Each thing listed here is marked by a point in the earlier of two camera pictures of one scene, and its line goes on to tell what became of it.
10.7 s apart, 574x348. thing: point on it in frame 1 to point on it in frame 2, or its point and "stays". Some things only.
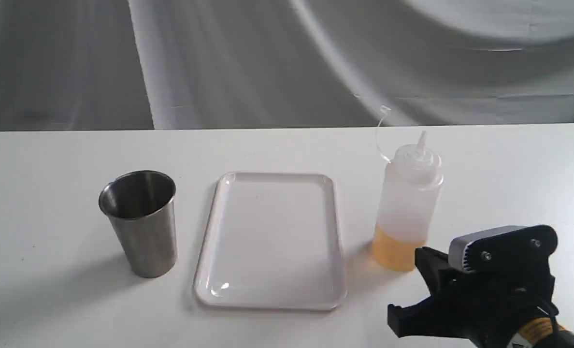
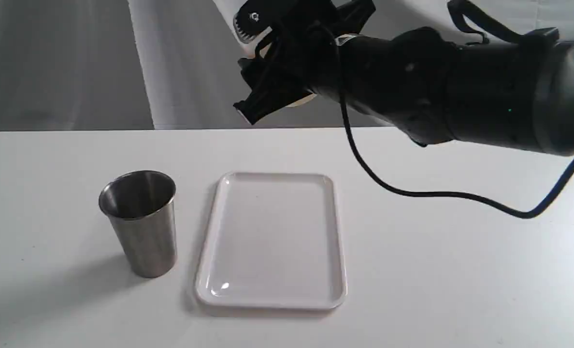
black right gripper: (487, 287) to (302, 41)
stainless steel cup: (141, 206) stays
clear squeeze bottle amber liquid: (408, 183) to (250, 49)
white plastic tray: (272, 241) stays
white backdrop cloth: (78, 65) stays
